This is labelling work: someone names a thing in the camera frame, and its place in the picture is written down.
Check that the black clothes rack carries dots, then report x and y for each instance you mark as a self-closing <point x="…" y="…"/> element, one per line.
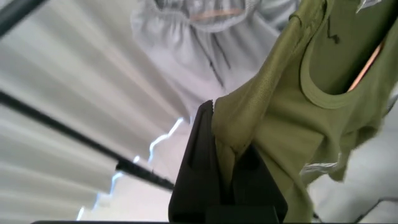
<point x="62" y="130"/>

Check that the green garment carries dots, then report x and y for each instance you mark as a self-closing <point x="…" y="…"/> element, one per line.
<point x="280" y="124"/>

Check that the white curtain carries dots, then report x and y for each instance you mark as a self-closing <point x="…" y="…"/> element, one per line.
<point x="77" y="62"/>

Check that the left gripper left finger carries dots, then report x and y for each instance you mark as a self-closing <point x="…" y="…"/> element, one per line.
<point x="196" y="186"/>

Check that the pale grey shorts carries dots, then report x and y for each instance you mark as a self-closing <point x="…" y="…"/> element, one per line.
<point x="186" y="62"/>

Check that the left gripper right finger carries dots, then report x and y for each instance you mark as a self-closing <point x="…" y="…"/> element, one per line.
<point x="255" y="193"/>

